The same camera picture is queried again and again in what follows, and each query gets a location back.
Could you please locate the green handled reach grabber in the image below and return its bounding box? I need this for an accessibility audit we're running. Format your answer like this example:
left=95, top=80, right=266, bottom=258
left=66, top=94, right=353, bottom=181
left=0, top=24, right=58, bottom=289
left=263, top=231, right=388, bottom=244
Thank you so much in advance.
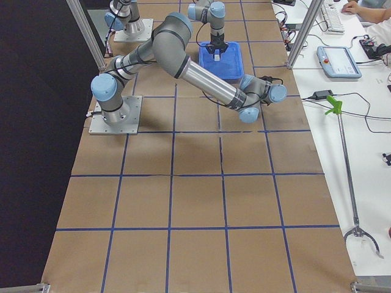
left=325, top=95, right=384, bottom=259

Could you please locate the black power adapter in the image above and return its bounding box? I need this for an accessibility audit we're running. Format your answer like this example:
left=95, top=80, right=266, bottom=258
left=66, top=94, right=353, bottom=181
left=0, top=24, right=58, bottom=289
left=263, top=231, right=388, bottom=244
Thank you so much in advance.
left=311, top=90, right=334, bottom=100

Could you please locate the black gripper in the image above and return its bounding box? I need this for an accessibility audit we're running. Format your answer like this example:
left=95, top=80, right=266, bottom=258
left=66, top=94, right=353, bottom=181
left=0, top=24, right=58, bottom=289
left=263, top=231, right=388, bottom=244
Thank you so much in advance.
left=205, top=33, right=228, bottom=60

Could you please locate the blue plastic tray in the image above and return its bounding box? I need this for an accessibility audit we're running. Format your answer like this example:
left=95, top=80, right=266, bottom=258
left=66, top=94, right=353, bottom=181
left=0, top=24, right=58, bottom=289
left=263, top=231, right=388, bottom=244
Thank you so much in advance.
left=199, top=42, right=244, bottom=83

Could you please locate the aluminium frame post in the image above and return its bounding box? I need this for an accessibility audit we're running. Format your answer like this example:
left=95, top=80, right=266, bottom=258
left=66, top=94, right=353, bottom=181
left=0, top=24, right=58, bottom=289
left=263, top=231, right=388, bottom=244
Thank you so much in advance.
left=286, top=0, right=323, bottom=69

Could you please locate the teach pendant tablet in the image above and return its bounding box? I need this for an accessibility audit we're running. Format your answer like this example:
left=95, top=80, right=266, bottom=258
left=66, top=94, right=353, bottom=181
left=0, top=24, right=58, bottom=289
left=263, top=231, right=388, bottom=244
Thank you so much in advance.
left=316, top=46, right=362, bottom=79

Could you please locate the white keyboard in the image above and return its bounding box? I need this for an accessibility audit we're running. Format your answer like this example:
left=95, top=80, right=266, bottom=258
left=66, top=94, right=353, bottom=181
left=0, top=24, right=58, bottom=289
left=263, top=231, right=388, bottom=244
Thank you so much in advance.
left=320, top=0, right=345, bottom=35

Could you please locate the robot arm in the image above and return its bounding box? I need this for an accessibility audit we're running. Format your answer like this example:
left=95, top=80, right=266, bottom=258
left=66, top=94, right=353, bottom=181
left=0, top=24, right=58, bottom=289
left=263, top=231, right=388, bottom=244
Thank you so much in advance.
left=104, top=1, right=228, bottom=61
left=90, top=12, right=287, bottom=125

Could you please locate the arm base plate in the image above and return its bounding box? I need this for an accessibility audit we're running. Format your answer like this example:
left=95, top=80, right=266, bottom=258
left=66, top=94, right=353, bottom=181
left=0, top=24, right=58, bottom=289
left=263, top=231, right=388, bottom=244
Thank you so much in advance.
left=89, top=96, right=142, bottom=135
left=114, top=18, right=153, bottom=43

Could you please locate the person's hand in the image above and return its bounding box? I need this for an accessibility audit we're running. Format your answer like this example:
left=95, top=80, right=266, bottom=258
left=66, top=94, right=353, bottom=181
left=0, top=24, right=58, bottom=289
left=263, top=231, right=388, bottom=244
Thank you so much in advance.
left=341, top=1, right=362, bottom=14

